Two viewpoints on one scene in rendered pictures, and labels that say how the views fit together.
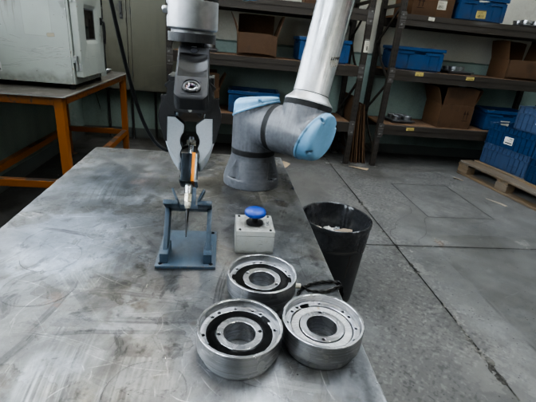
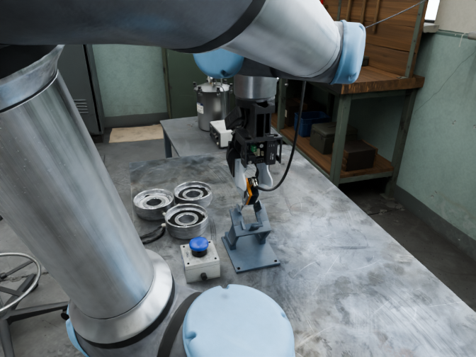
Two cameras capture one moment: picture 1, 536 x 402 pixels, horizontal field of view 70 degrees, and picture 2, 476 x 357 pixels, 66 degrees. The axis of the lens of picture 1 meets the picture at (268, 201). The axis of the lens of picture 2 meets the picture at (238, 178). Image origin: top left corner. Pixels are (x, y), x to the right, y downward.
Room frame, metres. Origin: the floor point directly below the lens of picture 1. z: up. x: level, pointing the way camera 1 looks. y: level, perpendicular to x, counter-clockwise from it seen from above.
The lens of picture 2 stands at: (1.26, 0.01, 1.34)
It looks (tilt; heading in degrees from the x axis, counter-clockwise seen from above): 28 degrees down; 171
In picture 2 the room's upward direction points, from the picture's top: straight up
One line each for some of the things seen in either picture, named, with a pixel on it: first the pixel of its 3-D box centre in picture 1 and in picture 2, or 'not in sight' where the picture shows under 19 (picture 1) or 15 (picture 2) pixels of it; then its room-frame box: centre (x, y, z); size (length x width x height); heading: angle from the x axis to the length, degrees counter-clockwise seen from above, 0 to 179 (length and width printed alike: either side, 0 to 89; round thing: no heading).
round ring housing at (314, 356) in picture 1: (321, 330); (154, 205); (0.40, -0.09, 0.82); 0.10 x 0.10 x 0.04
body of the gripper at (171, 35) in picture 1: (191, 74); (256, 129); (0.63, 0.14, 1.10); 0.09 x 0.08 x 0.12; 8
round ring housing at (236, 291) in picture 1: (261, 282); (186, 221); (0.49, 0.00, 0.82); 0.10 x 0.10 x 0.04
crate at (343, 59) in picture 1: (321, 49); not in sight; (4.20, -0.39, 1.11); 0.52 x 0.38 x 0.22; 98
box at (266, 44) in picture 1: (256, 35); not in sight; (4.10, 0.27, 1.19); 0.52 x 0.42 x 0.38; 98
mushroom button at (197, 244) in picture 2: (254, 220); (199, 250); (0.65, 0.02, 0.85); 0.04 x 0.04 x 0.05
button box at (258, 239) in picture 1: (254, 231); (200, 261); (0.65, 0.02, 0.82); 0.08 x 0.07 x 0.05; 8
